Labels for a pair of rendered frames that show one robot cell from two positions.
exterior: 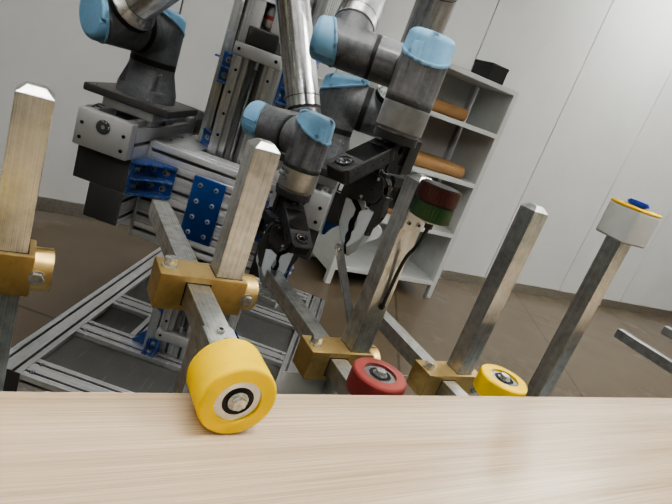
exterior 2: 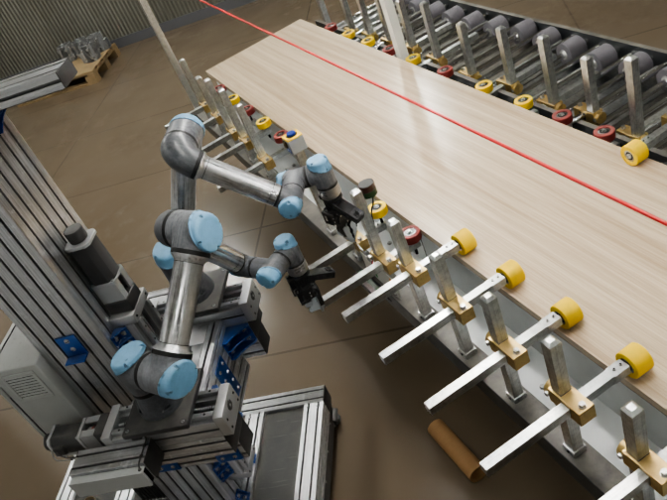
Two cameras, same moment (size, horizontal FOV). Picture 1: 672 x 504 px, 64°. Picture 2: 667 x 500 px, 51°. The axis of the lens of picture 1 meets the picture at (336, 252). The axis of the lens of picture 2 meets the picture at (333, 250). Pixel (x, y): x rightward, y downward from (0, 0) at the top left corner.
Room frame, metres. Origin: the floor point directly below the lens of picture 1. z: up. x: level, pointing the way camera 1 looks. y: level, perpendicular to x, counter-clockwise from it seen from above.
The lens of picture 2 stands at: (0.27, 1.96, 2.48)
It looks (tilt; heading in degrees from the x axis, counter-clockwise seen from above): 36 degrees down; 289
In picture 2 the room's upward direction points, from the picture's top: 24 degrees counter-clockwise
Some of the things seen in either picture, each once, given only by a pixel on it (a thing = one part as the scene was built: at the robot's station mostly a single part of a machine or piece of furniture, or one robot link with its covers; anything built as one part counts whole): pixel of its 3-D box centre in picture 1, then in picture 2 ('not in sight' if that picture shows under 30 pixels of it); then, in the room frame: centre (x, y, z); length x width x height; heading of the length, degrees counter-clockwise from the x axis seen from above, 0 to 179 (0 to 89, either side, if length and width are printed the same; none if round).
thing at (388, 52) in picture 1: (405, 69); (293, 183); (0.97, 0.00, 1.30); 0.11 x 0.11 x 0.08; 2
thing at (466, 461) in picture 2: not in sight; (456, 449); (0.72, 0.25, 0.04); 0.30 x 0.08 x 0.08; 122
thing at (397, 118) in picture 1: (400, 119); (329, 190); (0.87, -0.02, 1.23); 0.08 x 0.08 x 0.05
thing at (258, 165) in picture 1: (215, 308); (411, 273); (0.67, 0.13, 0.91); 0.04 x 0.04 x 0.48; 32
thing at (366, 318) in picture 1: (367, 316); (374, 240); (0.80, -0.08, 0.93); 0.04 x 0.04 x 0.48; 32
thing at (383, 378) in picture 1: (367, 403); (413, 242); (0.67, -0.12, 0.85); 0.08 x 0.08 x 0.11
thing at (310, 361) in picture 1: (339, 359); (384, 259); (0.79, -0.06, 0.85); 0.14 x 0.06 x 0.05; 122
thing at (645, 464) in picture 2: not in sight; (646, 464); (0.12, 0.99, 0.95); 0.14 x 0.06 x 0.05; 122
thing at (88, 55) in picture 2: not in sight; (62, 66); (5.25, -5.98, 0.18); 1.24 x 0.86 x 0.36; 1
